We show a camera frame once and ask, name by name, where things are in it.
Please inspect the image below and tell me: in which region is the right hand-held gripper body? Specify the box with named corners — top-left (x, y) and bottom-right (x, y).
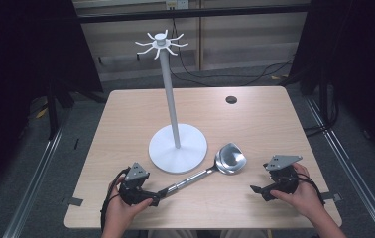
top-left (262, 154), bottom-right (304, 196)

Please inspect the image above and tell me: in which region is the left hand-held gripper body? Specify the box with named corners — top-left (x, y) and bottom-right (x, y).
top-left (118, 162), bottom-right (155, 206)

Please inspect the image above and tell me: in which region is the steel ladle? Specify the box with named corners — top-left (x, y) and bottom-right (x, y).
top-left (158, 142), bottom-right (248, 200)

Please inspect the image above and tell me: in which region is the person's left hand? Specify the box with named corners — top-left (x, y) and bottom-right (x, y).
top-left (105, 177), bottom-right (154, 232)

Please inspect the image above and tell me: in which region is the person's right hand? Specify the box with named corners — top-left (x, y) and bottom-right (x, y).
top-left (269, 162), bottom-right (325, 222)

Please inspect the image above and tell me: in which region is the white utensil hook stand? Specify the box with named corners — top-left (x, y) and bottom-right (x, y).
top-left (134, 29), bottom-right (208, 175)

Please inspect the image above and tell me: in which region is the black metal stand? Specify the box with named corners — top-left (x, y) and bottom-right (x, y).
top-left (45, 77), bottom-right (77, 141)
top-left (303, 77), bottom-right (340, 138)

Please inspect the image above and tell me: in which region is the black curtain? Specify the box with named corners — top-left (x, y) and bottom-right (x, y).
top-left (289, 0), bottom-right (375, 168)
top-left (0, 0), bottom-right (104, 202)

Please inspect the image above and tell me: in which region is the black horizontal bar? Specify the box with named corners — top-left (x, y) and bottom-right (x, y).
top-left (75, 3), bottom-right (312, 25)

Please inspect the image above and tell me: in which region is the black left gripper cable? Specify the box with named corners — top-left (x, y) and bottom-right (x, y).
top-left (99, 167), bottom-right (132, 232)

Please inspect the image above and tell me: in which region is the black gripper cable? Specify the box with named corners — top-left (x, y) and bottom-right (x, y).
top-left (99, 167), bottom-right (132, 232)
top-left (293, 170), bottom-right (326, 206)

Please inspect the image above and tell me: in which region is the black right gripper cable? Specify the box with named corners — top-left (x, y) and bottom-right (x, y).
top-left (293, 170), bottom-right (326, 206)

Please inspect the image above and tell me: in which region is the grey table edge bracket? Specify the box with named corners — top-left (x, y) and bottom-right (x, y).
top-left (66, 196), bottom-right (84, 207)
top-left (320, 191), bottom-right (344, 203)

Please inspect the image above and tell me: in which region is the metal floor rail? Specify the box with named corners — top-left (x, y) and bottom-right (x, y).
top-left (304, 95), bottom-right (375, 238)
top-left (2, 108), bottom-right (72, 238)

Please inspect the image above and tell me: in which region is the black floor cable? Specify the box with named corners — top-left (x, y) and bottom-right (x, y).
top-left (168, 18), bottom-right (297, 88)

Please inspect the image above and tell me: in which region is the white wall socket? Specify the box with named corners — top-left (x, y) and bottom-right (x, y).
top-left (165, 0), bottom-right (190, 11)

